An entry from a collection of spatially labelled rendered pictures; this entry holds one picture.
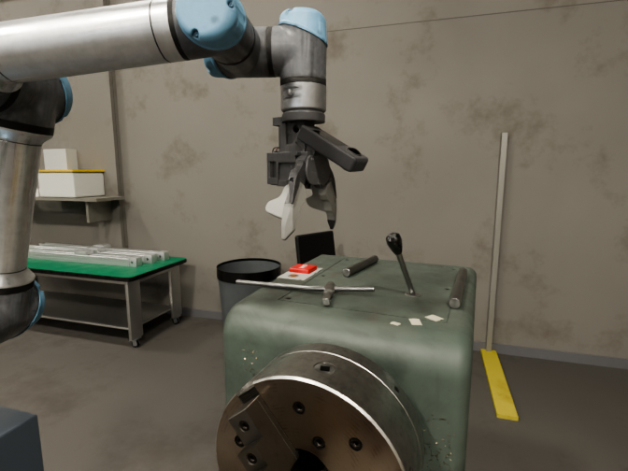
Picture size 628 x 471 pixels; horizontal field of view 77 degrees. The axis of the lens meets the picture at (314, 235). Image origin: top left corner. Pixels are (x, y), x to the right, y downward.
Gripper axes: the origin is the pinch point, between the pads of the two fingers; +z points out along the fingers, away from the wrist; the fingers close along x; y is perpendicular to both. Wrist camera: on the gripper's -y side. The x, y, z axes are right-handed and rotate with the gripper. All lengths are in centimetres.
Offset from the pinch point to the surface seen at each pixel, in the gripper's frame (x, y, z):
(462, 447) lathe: -6.8, -24.6, 34.0
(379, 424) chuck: 10.4, -17.1, 22.7
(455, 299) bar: -23.2, -18.8, 14.3
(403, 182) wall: -274, 83, -3
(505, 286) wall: -297, 0, 82
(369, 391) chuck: 6.8, -13.9, 20.7
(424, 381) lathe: -4.8, -18.6, 23.4
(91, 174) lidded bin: -166, 376, -9
